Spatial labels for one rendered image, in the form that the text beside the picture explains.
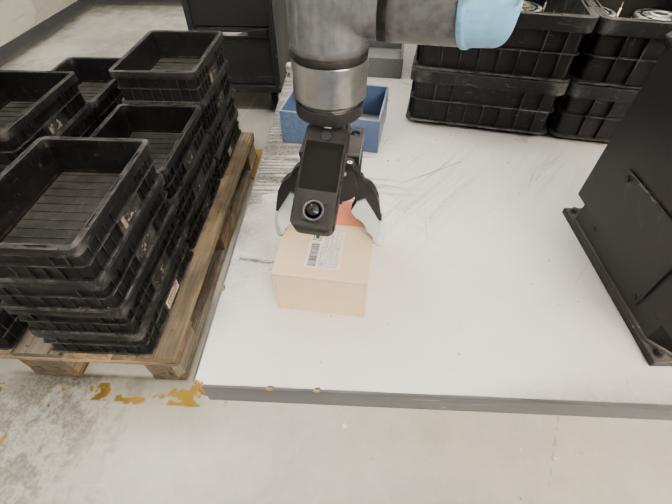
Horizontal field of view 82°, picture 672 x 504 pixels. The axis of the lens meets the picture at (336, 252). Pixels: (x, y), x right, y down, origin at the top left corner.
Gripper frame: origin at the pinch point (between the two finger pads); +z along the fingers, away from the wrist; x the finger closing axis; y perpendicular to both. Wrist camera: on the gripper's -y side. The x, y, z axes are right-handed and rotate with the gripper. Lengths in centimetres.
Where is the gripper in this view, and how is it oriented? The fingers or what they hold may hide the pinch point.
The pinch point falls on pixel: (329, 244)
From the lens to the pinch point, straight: 53.5
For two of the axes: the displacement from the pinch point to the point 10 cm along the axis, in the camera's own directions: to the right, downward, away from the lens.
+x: -9.9, -1.0, 0.9
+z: 0.0, 6.7, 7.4
